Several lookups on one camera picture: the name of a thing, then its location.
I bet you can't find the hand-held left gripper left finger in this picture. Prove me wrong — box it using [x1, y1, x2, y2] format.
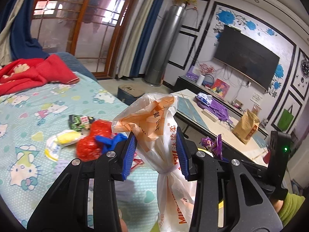
[26, 132, 138, 232]

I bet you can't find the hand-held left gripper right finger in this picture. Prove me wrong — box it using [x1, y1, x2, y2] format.
[176, 126, 284, 232]

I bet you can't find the purple snack wrapper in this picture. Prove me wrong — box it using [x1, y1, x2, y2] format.
[201, 134, 226, 160]

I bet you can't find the white orange plastic bag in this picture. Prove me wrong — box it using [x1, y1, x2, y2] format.
[111, 93, 196, 232]

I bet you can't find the red mesh plastic bag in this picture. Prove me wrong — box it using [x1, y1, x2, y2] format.
[76, 119, 117, 162]

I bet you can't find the person's right forearm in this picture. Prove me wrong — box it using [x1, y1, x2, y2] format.
[270, 193, 306, 223]

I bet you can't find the blue plastic bag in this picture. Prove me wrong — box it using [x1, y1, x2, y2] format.
[95, 133, 128, 154]

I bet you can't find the green bag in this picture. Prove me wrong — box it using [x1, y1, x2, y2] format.
[278, 105, 295, 131]

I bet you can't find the white low table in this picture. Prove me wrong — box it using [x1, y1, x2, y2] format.
[169, 89, 273, 165]

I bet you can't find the brown paper bag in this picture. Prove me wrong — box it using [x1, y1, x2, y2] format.
[232, 109, 261, 145]

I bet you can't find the purple bag on table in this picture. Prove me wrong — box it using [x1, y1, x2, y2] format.
[196, 92, 233, 124]

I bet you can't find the blue box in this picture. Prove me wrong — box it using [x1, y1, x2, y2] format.
[117, 84, 145, 105]

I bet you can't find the green snack wrapper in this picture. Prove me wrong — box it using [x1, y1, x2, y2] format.
[68, 114, 95, 132]

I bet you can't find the black television stand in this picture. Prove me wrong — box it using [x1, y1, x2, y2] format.
[174, 76, 268, 136]

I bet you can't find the yellow white wrapper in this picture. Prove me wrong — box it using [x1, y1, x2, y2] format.
[45, 129, 81, 161]

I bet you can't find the colourful picture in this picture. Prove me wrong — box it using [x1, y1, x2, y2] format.
[212, 78, 230, 98]

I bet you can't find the purple box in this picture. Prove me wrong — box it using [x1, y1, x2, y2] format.
[187, 66, 199, 81]

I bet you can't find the silver standing air conditioner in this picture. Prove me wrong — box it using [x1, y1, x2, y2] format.
[144, 3, 186, 86]

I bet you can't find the blue grey mattress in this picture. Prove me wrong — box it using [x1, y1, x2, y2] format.
[52, 52, 98, 81]

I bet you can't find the black television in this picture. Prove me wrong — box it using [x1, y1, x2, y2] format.
[214, 25, 280, 90]

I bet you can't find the red blanket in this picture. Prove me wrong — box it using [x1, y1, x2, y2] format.
[0, 54, 80, 96]

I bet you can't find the blue and white curtain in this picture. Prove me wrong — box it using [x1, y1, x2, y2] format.
[116, 0, 172, 80]

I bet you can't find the wooden glass door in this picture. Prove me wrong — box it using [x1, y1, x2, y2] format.
[30, 0, 143, 78]

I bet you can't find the dark blue curtain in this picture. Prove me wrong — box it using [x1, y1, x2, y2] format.
[0, 0, 50, 61]

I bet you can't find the wall clock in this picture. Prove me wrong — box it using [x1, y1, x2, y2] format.
[301, 58, 309, 76]

